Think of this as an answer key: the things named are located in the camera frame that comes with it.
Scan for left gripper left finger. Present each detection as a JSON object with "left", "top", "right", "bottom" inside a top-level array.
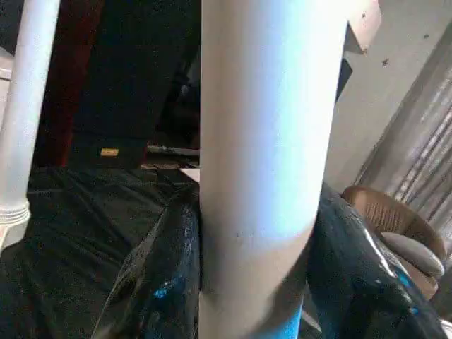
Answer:
[{"left": 88, "top": 190, "right": 203, "bottom": 339}]

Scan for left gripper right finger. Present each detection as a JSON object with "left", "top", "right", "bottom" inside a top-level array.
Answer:
[{"left": 303, "top": 182, "right": 450, "bottom": 339}]

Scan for white plastic table leg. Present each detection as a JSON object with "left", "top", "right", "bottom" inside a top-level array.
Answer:
[
  {"left": 196, "top": 0, "right": 350, "bottom": 339},
  {"left": 0, "top": 0, "right": 61, "bottom": 227}
]

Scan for black mat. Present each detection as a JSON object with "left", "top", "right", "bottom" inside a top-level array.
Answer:
[{"left": 0, "top": 165, "right": 203, "bottom": 339}]

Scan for black side table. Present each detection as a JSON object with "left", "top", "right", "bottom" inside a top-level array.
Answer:
[{"left": 145, "top": 143, "right": 201, "bottom": 171}]

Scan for grey vertical blinds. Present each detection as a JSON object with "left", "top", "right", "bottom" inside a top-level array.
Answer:
[{"left": 355, "top": 30, "right": 452, "bottom": 229}]

